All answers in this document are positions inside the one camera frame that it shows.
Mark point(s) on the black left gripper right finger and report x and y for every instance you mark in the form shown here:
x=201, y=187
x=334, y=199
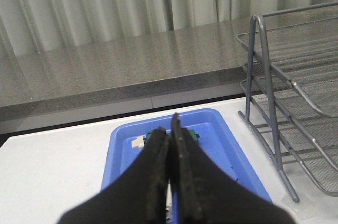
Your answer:
x=205, y=194

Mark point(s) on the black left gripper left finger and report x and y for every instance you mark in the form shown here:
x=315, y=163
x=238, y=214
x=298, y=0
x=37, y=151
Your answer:
x=137, y=196

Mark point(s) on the white circuit breaker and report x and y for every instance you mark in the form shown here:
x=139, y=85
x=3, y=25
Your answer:
x=169, y=205

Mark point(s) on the blue plastic tray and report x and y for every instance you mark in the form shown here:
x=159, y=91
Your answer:
x=209, y=131

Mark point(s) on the bottom mesh tray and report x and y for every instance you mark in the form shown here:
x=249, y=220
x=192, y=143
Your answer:
x=321, y=171

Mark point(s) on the mesh tray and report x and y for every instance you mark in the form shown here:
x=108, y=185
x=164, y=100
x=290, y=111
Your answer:
x=303, y=118
x=303, y=60
x=321, y=171

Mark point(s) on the middle mesh tray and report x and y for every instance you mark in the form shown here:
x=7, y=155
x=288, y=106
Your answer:
x=303, y=118

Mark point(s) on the grey stone counter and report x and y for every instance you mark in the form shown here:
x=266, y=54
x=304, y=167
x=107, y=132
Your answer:
x=121, y=76

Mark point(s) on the top mesh tray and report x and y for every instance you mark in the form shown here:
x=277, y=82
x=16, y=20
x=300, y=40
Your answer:
x=303, y=60

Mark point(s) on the grey curtain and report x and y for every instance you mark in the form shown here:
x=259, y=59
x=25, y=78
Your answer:
x=29, y=26

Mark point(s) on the grey metal rack frame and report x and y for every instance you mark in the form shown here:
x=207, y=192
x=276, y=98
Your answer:
x=258, y=68

